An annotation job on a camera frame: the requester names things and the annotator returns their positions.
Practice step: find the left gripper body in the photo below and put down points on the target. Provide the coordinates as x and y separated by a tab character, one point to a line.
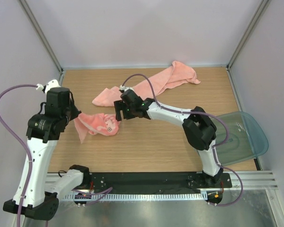
71	111

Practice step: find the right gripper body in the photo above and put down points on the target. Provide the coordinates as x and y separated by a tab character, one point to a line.
128	112

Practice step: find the pink bunny towel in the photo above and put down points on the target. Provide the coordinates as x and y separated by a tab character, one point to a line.
104	124

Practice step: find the plain pink towel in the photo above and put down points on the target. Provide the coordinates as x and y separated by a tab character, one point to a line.
175	75

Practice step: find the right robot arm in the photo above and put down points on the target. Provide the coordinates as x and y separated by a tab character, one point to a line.
199	129

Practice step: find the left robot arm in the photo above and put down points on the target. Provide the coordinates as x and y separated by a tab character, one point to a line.
33	199

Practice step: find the clear blue plastic tray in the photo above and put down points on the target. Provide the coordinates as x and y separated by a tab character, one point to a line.
246	139

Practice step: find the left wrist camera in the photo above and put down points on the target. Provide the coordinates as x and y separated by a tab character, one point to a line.
49	85

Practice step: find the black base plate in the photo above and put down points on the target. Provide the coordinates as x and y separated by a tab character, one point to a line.
140	180

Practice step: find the white slotted cable duct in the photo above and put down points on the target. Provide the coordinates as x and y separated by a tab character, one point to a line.
136	197

